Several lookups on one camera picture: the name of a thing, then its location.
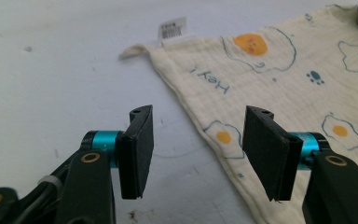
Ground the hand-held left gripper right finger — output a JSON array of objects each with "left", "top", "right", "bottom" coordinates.
[{"left": 241, "top": 105, "right": 358, "bottom": 224}]

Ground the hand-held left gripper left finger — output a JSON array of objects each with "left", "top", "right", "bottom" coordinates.
[{"left": 55, "top": 105, "right": 155, "bottom": 224}]

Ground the cream printed cloth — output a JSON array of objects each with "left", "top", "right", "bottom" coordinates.
[{"left": 118, "top": 3, "right": 358, "bottom": 224}]

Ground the white grid mat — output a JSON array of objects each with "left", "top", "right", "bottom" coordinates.
[{"left": 0, "top": 0, "right": 358, "bottom": 224}]

